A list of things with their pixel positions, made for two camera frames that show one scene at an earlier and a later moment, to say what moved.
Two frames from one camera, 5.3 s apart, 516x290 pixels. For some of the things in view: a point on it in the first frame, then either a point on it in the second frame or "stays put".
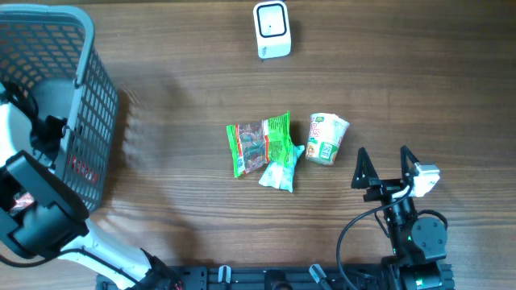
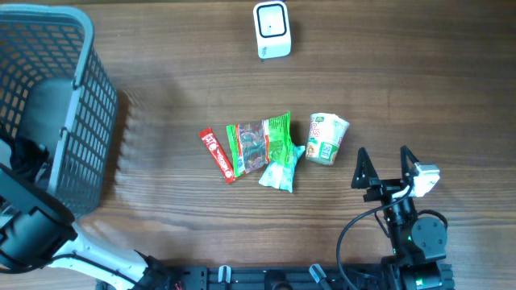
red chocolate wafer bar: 83,169 → 209,134
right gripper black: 387,189 stays put
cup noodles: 326,133 stays put
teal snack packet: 280,176 stays put
